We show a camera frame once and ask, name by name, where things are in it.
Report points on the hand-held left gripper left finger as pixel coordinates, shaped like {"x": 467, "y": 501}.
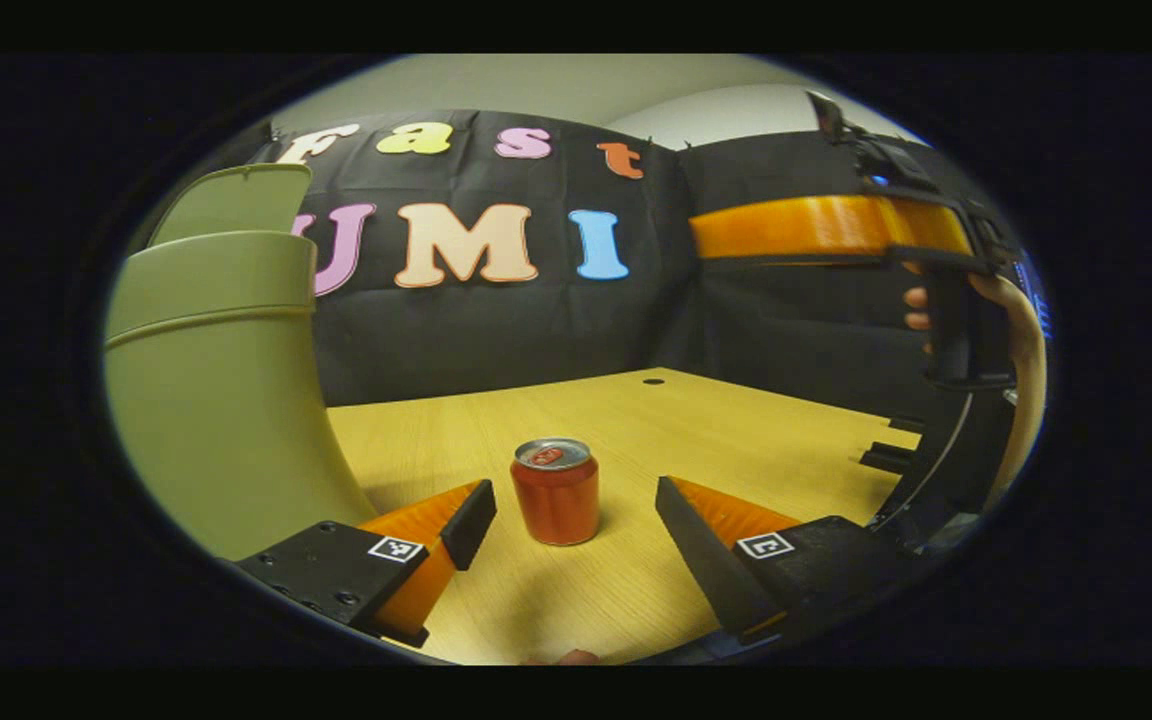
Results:
{"x": 471, "y": 522}

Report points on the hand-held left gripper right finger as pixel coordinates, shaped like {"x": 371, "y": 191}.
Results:
{"x": 691, "y": 545}

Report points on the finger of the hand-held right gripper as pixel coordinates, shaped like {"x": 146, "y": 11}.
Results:
{"x": 816, "y": 225}

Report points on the red pop can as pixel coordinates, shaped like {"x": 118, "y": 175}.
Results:
{"x": 556, "y": 500}

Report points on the green desktop garbage bin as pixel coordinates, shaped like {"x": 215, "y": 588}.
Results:
{"x": 216, "y": 420}

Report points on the wooden desktop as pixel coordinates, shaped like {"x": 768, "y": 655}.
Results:
{"x": 716, "y": 440}

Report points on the black backdrop cloth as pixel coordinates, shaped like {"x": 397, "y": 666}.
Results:
{"x": 576, "y": 330}

